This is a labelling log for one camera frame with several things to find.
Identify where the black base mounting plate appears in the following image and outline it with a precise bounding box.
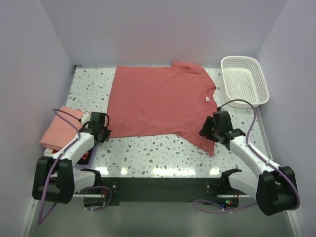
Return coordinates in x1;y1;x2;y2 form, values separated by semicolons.
73;176;249;213

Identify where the folded pink t-shirt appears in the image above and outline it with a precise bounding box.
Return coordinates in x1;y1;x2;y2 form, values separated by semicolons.
39;106;83;151

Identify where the white perforated plastic basket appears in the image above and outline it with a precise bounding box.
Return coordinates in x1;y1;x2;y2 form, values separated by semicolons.
221;56;270;109

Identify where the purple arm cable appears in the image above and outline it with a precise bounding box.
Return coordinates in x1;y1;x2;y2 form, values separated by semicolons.
37;108;86;225
193;99;301;213

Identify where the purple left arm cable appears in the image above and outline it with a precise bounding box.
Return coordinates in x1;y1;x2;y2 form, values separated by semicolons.
37;108;86;225

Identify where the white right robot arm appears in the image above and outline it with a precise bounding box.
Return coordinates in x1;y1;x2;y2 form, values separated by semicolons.
199;111;300;216

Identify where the folded lavender t-shirt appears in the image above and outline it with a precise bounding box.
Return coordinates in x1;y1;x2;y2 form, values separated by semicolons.
75;146;97;168

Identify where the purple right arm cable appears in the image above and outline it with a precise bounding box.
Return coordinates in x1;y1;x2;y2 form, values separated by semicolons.
193;99;301;213

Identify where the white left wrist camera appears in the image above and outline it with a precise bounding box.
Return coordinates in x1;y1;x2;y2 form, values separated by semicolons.
81;111;91;124

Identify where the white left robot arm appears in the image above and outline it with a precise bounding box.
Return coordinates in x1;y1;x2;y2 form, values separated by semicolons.
32;109;111;204

